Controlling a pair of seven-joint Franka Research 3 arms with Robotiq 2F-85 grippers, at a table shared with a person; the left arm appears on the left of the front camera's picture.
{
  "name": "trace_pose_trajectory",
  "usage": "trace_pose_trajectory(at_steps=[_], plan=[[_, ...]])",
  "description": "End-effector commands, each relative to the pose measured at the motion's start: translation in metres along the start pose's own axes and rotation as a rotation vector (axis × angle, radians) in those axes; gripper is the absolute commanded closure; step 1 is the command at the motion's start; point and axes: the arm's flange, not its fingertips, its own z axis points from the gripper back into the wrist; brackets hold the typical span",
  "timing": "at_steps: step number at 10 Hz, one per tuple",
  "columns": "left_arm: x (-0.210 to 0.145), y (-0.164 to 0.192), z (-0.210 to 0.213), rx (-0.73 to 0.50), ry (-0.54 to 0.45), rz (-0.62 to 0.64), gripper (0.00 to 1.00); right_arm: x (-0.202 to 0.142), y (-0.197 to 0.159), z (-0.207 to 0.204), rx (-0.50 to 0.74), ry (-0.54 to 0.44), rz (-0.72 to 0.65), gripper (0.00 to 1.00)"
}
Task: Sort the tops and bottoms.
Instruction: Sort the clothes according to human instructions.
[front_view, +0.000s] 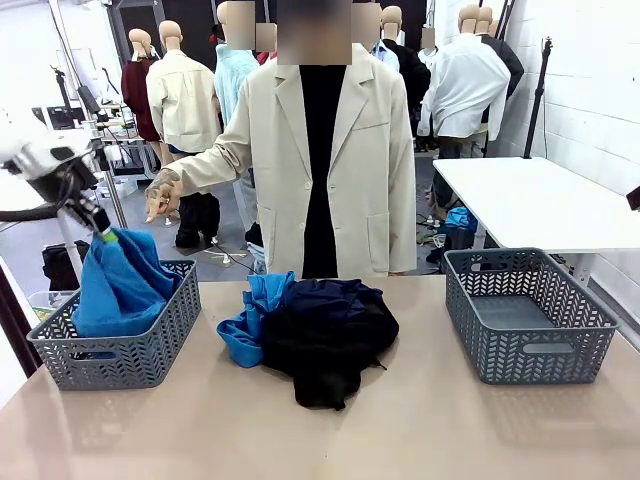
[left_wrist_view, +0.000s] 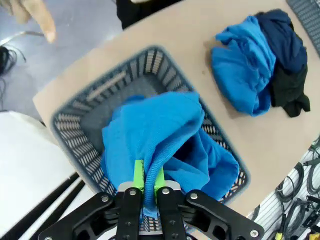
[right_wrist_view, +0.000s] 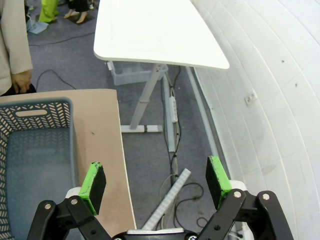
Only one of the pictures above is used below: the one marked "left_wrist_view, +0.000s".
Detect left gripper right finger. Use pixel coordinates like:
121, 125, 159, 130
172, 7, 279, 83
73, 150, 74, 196
153, 167, 265, 240

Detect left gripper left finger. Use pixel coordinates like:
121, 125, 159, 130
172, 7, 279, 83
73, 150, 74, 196
37, 159, 146, 240

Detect bright blue top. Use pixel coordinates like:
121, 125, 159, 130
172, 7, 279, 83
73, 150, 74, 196
101, 91, 241, 218
211, 15, 277, 117

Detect black bottoms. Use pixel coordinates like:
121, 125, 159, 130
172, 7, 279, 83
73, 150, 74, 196
269, 63, 312, 118

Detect navy blue bottoms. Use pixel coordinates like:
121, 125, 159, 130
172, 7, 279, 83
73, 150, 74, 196
254, 9, 308, 75

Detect person's right hand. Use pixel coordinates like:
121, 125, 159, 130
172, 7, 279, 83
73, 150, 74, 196
9, 0, 57, 44

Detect grey woven plastic basket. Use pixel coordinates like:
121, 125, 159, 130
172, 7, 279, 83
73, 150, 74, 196
49, 44, 251, 233
286, 0, 320, 55

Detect coiled black cable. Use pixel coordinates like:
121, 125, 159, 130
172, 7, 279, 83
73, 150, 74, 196
276, 161, 305, 201

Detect tangled black floor cables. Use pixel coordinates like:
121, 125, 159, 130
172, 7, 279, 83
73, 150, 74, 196
0, 46, 27, 76

